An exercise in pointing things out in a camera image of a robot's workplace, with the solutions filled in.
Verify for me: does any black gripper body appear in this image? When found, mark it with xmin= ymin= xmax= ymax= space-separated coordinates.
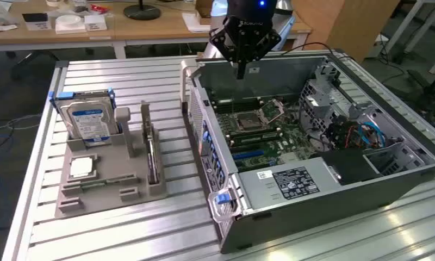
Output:
xmin=222 ymin=0 xmax=279 ymax=60

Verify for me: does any white paper stack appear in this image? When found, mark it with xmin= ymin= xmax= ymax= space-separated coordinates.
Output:
xmin=181 ymin=12 xmax=213 ymax=33

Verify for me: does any wooden desk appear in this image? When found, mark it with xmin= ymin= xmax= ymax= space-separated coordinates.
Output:
xmin=0 ymin=0 xmax=312 ymax=52

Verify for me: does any wooden cabinet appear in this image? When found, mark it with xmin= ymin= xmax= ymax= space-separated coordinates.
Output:
xmin=291 ymin=0 xmax=401 ymax=63

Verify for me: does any black lamp base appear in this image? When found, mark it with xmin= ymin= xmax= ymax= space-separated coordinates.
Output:
xmin=122 ymin=0 xmax=162 ymax=21

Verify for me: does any metal socket cover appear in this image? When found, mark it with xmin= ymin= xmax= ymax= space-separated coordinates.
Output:
xmin=260 ymin=99 xmax=287 ymax=123

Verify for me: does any perforated metal drive cage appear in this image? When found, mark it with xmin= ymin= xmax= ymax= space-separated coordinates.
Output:
xmin=299 ymin=78 xmax=348 ymax=131

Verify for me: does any CPU socket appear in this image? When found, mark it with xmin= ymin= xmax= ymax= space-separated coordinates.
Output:
xmin=234 ymin=111 xmax=264 ymax=132

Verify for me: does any plain white box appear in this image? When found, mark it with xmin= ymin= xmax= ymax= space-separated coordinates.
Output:
xmin=82 ymin=15 xmax=108 ymax=32

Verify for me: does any green motherboard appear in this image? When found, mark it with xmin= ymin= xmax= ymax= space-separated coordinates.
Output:
xmin=208 ymin=95 xmax=323 ymax=172

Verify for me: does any white box with tape roll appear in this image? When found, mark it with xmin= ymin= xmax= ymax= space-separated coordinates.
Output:
xmin=54 ymin=15 xmax=86 ymax=35

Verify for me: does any blue expansion slot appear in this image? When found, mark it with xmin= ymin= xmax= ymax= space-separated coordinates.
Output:
xmin=232 ymin=150 xmax=272 ymax=161

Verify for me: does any hard disk in blue carrier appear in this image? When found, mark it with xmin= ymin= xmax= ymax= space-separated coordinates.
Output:
xmin=49 ymin=88 xmax=116 ymax=144

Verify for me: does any white box with black top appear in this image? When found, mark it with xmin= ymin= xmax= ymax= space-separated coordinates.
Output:
xmin=21 ymin=13 xmax=52 ymax=31

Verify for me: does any grey power supply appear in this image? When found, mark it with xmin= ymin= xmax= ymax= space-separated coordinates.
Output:
xmin=237 ymin=157 xmax=344 ymax=212

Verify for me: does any grey parts rack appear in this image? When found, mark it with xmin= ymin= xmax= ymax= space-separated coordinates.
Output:
xmin=53 ymin=107 xmax=168 ymax=220

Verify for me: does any silver disk bay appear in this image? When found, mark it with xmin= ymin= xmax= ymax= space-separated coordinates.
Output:
xmin=361 ymin=141 xmax=435 ymax=177

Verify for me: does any silver CPU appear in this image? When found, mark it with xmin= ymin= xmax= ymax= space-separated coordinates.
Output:
xmin=69 ymin=157 xmax=94 ymax=179

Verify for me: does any green RAM stick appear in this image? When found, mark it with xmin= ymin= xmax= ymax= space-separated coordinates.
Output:
xmin=80 ymin=178 xmax=108 ymax=188

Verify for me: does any dark grey PC case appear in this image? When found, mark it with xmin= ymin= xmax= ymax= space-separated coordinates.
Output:
xmin=180 ymin=53 xmax=435 ymax=255

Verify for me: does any black cable behind case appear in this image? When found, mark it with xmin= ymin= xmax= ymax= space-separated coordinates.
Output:
xmin=279 ymin=41 xmax=348 ymax=59

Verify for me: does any grey card retention bracket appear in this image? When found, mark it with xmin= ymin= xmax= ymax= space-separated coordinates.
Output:
xmin=180 ymin=60 xmax=204 ymax=103

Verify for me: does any white table frame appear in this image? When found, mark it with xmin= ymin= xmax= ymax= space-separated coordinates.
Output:
xmin=383 ymin=0 xmax=435 ymax=74

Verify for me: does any red wire bundle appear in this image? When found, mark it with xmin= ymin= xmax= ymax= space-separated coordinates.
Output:
xmin=341 ymin=123 xmax=359 ymax=149

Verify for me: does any blue wire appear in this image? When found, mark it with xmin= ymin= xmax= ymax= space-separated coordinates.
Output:
xmin=360 ymin=122 xmax=387 ymax=149

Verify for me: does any blue floor cable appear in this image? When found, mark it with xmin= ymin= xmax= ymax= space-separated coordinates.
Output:
xmin=0 ymin=119 xmax=14 ymax=234

